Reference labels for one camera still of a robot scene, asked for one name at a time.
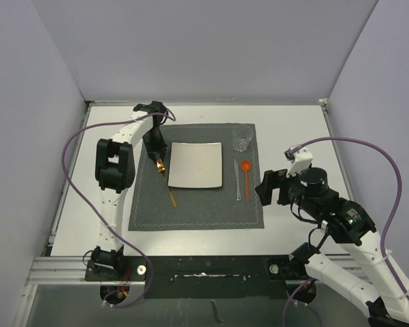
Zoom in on silver table knife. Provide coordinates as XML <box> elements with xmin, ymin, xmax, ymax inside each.
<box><xmin>233</xmin><ymin>159</ymin><xmax>242</xmax><ymax>201</ymax></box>

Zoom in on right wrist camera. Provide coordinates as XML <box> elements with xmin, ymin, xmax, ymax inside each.
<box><xmin>284</xmin><ymin>145</ymin><xmax>313</xmax><ymax>178</ymax></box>

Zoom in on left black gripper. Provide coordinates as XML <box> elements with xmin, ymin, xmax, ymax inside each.
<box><xmin>142</xmin><ymin>127</ymin><xmax>167</xmax><ymax>161</ymax></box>

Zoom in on orange plastic spoon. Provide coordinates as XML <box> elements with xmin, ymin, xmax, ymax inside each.
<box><xmin>241</xmin><ymin>160</ymin><xmax>252</xmax><ymax>201</ymax></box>

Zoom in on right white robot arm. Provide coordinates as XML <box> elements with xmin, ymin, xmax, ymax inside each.
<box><xmin>255</xmin><ymin>168</ymin><xmax>409</xmax><ymax>326</ymax></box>

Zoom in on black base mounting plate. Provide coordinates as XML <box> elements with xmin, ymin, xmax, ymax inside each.
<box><xmin>84</xmin><ymin>255</ymin><xmax>308</xmax><ymax>300</ymax></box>

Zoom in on white square plate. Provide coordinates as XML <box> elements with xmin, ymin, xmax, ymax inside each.
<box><xmin>168</xmin><ymin>142</ymin><xmax>223</xmax><ymax>189</ymax></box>

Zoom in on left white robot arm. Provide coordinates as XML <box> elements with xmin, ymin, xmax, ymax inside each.
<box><xmin>91</xmin><ymin>101</ymin><xmax>169</xmax><ymax>280</ymax></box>

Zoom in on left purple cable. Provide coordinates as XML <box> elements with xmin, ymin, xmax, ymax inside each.
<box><xmin>61</xmin><ymin>108</ymin><xmax>178</xmax><ymax>309</ymax></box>

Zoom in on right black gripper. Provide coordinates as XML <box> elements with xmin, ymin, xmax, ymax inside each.
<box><xmin>255</xmin><ymin>167</ymin><xmax>318</xmax><ymax>216</ymax></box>

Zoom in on gold fork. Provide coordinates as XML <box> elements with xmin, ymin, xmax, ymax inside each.
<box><xmin>156</xmin><ymin>159</ymin><xmax>177</xmax><ymax>208</ymax></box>

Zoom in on dark grey cloth placemat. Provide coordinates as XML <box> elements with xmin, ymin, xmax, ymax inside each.
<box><xmin>128</xmin><ymin>123</ymin><xmax>264</xmax><ymax>231</ymax></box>

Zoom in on clear plastic cup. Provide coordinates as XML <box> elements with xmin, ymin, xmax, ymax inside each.
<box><xmin>233</xmin><ymin>125</ymin><xmax>253</xmax><ymax>152</ymax></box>

